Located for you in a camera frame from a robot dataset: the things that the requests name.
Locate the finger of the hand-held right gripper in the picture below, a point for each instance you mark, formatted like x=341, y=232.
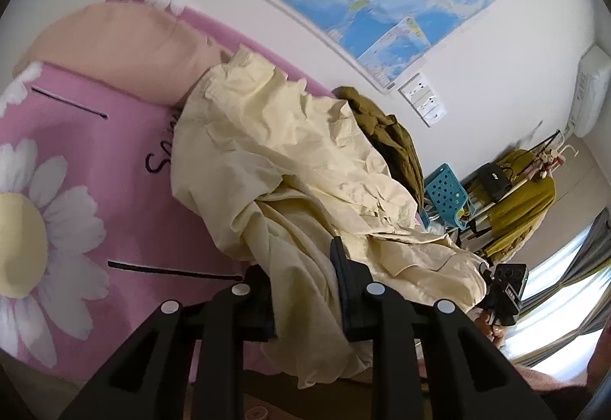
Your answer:
x=487, y=277

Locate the white wall switch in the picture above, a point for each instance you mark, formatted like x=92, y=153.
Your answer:
x=435, y=115

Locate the black bag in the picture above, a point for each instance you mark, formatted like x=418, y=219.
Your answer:
x=492, y=181

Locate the pink floral blanket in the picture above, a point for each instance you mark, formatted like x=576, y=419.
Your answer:
x=95, y=138

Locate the person's right hand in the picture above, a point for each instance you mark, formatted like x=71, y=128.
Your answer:
x=491, y=329

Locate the white air conditioner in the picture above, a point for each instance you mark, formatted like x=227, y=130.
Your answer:
x=592, y=90

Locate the blue plastic stool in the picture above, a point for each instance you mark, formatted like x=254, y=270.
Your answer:
x=446, y=193

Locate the white wall socket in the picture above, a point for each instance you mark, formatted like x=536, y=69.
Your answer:
x=414, y=84
x=425, y=101

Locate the olive green garment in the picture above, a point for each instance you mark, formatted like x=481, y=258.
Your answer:
x=386, y=133

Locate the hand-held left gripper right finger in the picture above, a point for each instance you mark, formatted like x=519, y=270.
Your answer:
x=341, y=267

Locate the peach garment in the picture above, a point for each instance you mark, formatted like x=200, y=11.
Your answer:
x=119, y=47

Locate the cream yellow garment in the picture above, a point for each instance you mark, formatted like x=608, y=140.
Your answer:
x=286, y=162

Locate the mustard yellow hanging garment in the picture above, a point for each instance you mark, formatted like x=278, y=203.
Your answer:
x=525, y=210

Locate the grey curtain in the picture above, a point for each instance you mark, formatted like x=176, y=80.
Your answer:
x=589, y=248

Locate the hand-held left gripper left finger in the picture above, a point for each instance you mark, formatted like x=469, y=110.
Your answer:
x=257, y=305

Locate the person's right forearm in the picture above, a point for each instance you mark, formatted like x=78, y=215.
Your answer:
x=544, y=379

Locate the clothes rack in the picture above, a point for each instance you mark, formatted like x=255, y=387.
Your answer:
x=518, y=184

